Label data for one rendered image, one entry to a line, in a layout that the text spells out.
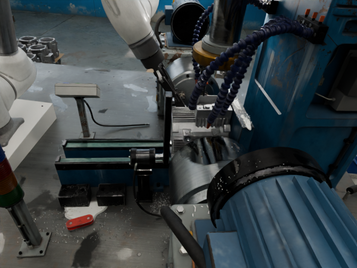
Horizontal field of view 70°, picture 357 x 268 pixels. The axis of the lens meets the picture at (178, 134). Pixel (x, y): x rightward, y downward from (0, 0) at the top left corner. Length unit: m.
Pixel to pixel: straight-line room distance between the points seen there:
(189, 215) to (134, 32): 0.53
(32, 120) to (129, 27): 0.74
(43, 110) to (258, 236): 1.24
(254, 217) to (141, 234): 0.64
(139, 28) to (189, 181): 0.46
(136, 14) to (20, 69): 0.67
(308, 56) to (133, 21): 0.48
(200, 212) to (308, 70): 0.45
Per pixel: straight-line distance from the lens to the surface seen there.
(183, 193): 0.62
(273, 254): 0.31
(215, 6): 0.77
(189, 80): 1.08
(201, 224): 0.50
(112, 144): 1.06
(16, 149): 1.23
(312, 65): 0.74
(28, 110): 1.43
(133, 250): 0.90
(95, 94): 1.14
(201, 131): 0.89
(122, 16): 0.79
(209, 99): 0.95
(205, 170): 0.62
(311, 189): 0.36
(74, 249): 0.93
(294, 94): 0.79
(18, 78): 1.30
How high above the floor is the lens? 1.59
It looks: 37 degrees down
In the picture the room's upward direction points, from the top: 4 degrees clockwise
